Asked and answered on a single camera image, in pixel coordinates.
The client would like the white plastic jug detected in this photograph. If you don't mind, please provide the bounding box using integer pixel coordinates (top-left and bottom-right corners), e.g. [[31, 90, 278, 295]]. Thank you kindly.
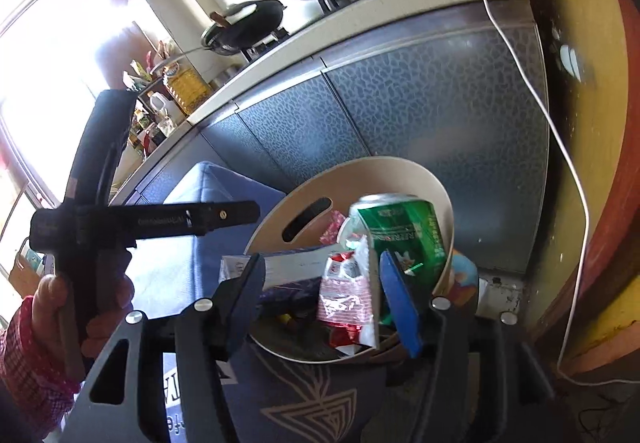
[[149, 92, 186, 125]]

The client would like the yellow cooking oil bottle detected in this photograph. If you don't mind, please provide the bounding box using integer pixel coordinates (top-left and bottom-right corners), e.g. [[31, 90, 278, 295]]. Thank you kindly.
[[163, 64, 212, 116]]

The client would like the red white snack wrapper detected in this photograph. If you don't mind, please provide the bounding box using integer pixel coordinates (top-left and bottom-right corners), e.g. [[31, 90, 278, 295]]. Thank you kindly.
[[317, 235, 380, 356]]

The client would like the maroon foil snack wrapper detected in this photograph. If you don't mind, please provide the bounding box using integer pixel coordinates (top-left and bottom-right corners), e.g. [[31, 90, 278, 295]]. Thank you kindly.
[[320, 210, 346, 246]]

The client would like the beige round trash bin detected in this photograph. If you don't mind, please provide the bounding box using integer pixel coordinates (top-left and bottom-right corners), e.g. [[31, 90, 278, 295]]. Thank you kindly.
[[245, 157, 454, 364]]

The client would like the red patterned sleeve forearm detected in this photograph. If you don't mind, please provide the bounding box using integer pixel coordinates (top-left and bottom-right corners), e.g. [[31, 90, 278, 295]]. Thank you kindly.
[[1, 296, 80, 442]]

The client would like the green crushed beer can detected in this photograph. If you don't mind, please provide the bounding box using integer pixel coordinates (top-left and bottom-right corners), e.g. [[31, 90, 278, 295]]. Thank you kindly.
[[349, 194, 447, 290]]

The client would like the blue printed tablecloth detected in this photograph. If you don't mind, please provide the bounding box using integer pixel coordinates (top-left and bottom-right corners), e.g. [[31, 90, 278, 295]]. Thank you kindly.
[[117, 160, 402, 443]]

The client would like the wooden cutting board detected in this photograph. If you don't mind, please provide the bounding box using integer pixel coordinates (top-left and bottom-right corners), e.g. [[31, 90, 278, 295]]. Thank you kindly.
[[9, 253, 41, 299]]

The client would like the gas stove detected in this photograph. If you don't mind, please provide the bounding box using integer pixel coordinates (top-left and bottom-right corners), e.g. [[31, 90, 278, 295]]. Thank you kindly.
[[241, 0, 362, 62]]

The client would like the white power cable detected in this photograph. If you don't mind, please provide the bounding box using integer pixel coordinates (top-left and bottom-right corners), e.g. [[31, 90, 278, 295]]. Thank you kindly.
[[464, 0, 640, 387]]

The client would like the black wok with spatula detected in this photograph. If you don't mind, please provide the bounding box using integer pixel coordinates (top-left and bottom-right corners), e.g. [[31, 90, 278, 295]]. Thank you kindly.
[[150, 0, 285, 74]]

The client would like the dark blue milk carton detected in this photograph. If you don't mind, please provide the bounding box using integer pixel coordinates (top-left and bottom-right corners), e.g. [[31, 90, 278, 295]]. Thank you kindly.
[[255, 245, 338, 316]]

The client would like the person's left hand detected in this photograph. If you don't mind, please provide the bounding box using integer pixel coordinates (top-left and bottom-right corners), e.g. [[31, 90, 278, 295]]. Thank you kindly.
[[32, 249, 134, 364]]

